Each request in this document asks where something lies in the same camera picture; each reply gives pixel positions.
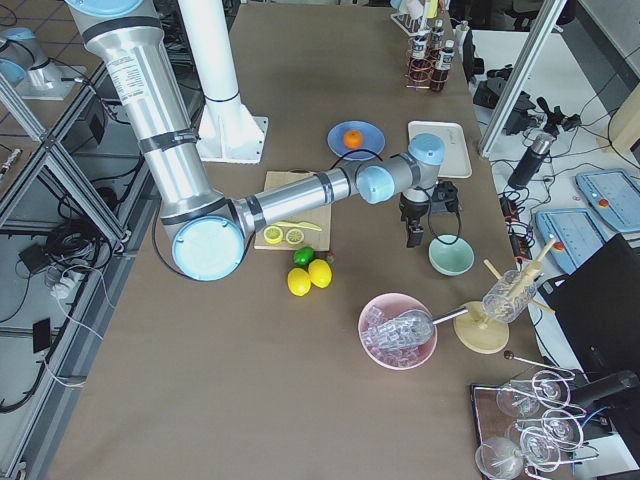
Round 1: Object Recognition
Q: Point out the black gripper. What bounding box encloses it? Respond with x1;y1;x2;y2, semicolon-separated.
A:
399;191;431;248

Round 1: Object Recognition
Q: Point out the blue plate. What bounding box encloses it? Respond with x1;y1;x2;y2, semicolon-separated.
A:
327;120;386;161

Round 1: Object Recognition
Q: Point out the orange fruit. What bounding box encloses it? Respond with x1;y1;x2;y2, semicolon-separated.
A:
342;129;364;150

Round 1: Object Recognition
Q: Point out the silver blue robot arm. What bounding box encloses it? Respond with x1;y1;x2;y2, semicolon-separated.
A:
69;1;445;281

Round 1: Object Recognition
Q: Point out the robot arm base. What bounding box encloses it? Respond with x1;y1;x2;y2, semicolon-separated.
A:
1;27;86;101

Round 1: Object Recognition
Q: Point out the green bowl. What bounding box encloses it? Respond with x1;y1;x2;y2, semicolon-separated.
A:
428;235;475;276

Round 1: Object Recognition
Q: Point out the pink bowl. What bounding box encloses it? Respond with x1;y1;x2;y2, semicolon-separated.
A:
357;293;438;371

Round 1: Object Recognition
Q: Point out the white tray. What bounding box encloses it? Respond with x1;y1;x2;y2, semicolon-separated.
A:
408;120;472;179

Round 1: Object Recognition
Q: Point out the wooden cutting board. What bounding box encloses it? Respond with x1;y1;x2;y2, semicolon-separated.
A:
254;170;331;251

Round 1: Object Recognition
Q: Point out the metal ice scoop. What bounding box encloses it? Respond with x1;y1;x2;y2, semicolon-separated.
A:
379;307;468;350

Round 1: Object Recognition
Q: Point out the yellow lemon far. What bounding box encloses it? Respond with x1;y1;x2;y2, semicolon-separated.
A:
308;259;333;288

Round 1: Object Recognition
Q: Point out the yellow lemon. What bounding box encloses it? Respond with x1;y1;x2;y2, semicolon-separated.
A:
308;259;333;288
287;267;311;297

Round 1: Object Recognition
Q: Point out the yellow plastic knife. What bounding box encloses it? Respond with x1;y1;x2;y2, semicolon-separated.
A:
274;221;323;232

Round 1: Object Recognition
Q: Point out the clear textured glass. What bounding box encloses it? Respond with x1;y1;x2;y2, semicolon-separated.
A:
482;270;536;324

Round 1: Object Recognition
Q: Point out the green lime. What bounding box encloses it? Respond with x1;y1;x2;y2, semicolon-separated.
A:
293;246;315;267

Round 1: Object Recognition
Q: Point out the wooden cup stand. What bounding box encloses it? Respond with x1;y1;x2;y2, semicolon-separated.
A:
453;237;555;354

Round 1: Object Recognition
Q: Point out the lemon half right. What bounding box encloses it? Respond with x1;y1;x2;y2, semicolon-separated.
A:
284;228;305;245

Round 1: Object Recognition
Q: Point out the lemon half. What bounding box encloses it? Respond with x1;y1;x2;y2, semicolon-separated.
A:
284;228;305;245
263;225;284;245

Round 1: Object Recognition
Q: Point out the yellow lemon near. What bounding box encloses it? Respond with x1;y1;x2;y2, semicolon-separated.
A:
287;267;311;297

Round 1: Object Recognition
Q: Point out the lemon half left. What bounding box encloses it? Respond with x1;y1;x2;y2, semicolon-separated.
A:
263;225;284;245

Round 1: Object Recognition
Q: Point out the dark sauce bottle front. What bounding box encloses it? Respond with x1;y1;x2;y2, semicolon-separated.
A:
430;40;455;92

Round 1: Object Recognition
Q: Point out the dark sauce bottle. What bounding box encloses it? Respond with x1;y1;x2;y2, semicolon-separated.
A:
407;30;430;87
430;19;444;51
430;40;455;92

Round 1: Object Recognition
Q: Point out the black thermos bottle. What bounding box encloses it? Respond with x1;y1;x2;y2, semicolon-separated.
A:
507;132;555;190

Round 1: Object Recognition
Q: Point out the dark sauce bottle middle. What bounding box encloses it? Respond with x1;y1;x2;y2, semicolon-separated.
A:
407;30;430;87

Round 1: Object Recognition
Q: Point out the blue teach pendant lower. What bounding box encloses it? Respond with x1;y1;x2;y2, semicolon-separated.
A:
535;208;609;274

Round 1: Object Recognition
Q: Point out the blue teach pendant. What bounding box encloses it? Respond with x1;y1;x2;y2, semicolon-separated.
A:
535;208;609;274
575;169;639;233

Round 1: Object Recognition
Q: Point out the black monitor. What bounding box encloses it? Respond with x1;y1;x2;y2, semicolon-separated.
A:
540;234;639;375

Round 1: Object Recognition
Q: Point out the dark sauce bottle back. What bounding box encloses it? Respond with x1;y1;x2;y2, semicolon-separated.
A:
430;19;444;51

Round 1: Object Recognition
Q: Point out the blue teach pendant upper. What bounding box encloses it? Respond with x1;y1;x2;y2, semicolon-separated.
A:
575;169;639;233

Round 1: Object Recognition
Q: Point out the wine glass rack tray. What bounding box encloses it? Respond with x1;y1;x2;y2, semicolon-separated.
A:
469;384;516;445

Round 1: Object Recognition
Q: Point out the wine glass front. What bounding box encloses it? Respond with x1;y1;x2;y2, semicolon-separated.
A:
475;437;524;480

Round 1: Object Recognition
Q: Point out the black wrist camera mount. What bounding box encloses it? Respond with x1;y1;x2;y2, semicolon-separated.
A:
431;180;459;215

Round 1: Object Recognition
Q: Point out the copper wire bottle rack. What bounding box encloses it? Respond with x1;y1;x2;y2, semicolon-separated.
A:
405;48;448;92

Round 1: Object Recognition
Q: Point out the white wire rack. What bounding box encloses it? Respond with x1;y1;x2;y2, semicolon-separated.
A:
390;12;430;37

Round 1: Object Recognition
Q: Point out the white pedestal column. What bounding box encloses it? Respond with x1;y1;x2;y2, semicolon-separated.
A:
179;0;268;164

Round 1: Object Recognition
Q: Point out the aluminium frame post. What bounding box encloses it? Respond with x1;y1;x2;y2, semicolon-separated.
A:
478;0;566;159

